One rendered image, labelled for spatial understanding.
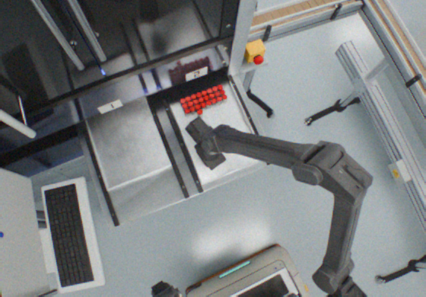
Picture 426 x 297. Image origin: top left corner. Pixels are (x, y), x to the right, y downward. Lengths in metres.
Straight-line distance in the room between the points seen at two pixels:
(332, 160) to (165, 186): 0.77
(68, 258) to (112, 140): 0.50
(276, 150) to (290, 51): 1.84
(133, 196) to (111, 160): 0.17
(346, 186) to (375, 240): 1.78
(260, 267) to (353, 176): 1.29
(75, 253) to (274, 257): 1.05
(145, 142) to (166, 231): 0.95
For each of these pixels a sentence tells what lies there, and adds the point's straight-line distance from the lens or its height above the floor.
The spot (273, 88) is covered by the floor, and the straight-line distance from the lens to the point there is 2.46.
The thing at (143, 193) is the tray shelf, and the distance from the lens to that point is 1.36.
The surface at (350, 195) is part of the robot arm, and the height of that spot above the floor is 1.55.
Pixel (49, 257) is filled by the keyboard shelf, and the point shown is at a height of 0.80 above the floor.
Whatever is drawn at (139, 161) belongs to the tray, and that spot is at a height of 0.88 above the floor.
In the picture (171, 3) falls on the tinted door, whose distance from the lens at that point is 0.93.
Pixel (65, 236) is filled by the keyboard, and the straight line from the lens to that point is 1.48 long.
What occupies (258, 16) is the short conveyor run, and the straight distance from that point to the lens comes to 1.58.
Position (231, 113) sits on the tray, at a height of 0.88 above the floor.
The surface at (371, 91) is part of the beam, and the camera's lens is 2.04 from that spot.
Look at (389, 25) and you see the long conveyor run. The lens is 1.74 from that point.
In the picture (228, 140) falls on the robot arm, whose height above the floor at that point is 1.30.
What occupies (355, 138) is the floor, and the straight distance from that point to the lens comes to 2.52.
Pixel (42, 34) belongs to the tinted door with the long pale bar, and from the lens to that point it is 0.89.
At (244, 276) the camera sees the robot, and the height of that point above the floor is 0.28.
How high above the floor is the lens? 2.21
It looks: 75 degrees down
